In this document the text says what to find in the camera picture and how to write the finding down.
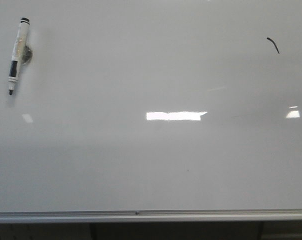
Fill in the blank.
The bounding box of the white black whiteboard marker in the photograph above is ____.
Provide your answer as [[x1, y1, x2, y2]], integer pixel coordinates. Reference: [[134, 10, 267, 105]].
[[8, 17, 30, 96]]

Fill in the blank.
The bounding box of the white whiteboard with aluminium frame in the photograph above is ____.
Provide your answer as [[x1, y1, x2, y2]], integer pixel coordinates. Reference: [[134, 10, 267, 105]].
[[0, 0, 302, 224]]

